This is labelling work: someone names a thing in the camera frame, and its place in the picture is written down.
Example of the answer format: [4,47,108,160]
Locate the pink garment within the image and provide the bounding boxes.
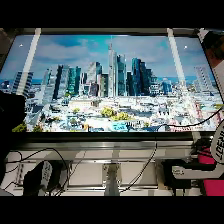
[198,146,224,197]

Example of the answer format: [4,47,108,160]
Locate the silver frame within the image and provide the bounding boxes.
[0,132,224,197]

